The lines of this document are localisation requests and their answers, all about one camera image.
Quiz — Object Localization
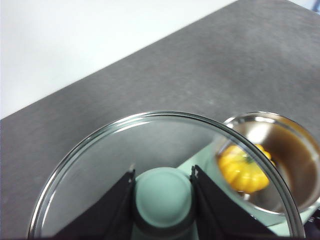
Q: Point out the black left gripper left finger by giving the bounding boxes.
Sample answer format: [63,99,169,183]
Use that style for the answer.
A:
[53,169,137,240]

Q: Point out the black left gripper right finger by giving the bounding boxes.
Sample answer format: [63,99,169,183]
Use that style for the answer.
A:
[189,164,283,240]

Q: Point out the yellow toy pumpkin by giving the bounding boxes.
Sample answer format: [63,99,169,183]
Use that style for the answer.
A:
[217,143,274,194]

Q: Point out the glass lid with green knob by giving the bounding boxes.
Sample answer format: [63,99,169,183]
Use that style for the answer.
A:
[27,109,306,240]

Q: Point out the mint green breakfast machine base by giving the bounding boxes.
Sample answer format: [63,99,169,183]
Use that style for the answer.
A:
[176,143,320,237]

